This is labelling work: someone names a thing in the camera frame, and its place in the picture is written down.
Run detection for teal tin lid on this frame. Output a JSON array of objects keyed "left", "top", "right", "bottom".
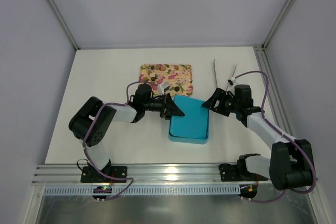
[{"left": 169, "top": 95, "right": 209, "bottom": 144}]

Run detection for teal tin box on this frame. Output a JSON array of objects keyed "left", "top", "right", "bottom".
[{"left": 169, "top": 113, "right": 209, "bottom": 145}]

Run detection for metal tongs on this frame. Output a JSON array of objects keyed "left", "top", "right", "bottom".
[{"left": 212, "top": 58, "right": 238, "bottom": 91}]

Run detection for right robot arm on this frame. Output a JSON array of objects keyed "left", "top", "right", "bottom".
[{"left": 210, "top": 84, "right": 317, "bottom": 193}]

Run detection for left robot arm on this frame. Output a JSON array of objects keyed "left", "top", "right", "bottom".
[{"left": 69, "top": 81, "right": 219, "bottom": 173}]

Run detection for floral serving tray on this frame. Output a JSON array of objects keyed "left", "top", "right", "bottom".
[{"left": 139, "top": 64, "right": 193, "bottom": 96}]

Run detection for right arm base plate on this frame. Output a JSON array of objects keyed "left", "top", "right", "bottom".
[{"left": 218, "top": 163, "right": 268, "bottom": 182}]

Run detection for aluminium rail frame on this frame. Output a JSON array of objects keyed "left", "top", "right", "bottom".
[{"left": 31, "top": 162, "right": 320, "bottom": 184}]

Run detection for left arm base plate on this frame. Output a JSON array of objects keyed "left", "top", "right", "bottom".
[{"left": 80, "top": 165, "right": 129, "bottom": 184}]

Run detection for slotted cable duct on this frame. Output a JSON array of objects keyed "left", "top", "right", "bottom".
[{"left": 43, "top": 184, "right": 240, "bottom": 197}]

